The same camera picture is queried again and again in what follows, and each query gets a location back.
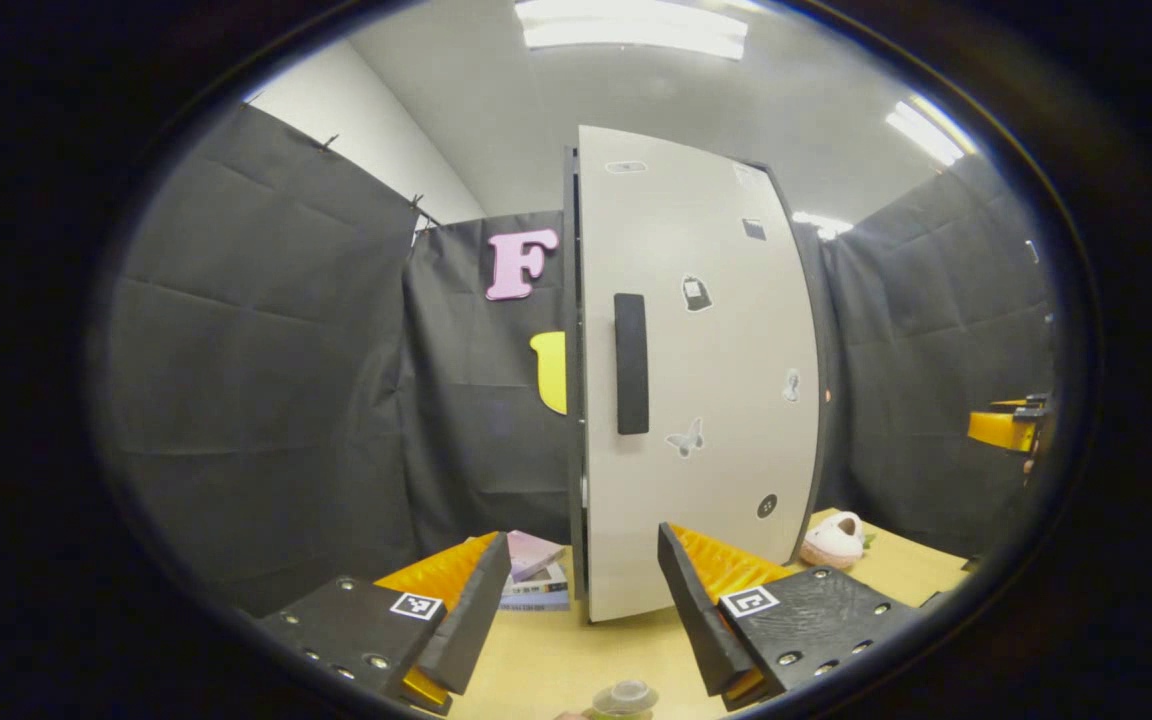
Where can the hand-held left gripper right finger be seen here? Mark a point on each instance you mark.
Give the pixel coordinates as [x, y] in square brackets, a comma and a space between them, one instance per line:
[696, 615]

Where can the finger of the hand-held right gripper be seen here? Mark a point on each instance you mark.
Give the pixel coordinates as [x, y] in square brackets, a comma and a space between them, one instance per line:
[1001, 428]

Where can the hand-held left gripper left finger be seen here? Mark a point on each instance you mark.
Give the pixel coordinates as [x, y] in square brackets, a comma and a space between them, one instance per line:
[471, 610]

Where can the clear bottle with green label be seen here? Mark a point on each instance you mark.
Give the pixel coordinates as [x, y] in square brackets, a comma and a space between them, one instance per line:
[626, 698]

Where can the dark grey cabinet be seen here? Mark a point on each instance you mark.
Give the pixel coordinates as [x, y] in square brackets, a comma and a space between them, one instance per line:
[571, 400]

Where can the blue book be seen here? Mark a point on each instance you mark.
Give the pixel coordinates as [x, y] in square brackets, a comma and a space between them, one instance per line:
[536, 602]

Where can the white and black book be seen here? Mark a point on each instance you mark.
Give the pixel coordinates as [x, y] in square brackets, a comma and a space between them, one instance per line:
[546, 582]

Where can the pink plush slipper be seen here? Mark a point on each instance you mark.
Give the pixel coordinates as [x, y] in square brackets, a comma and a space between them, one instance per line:
[833, 540]

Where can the black backdrop cloth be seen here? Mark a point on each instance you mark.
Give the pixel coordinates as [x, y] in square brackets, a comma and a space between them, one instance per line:
[266, 400]

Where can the long ceiling light panel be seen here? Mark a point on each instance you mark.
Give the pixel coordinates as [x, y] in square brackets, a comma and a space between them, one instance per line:
[631, 28]

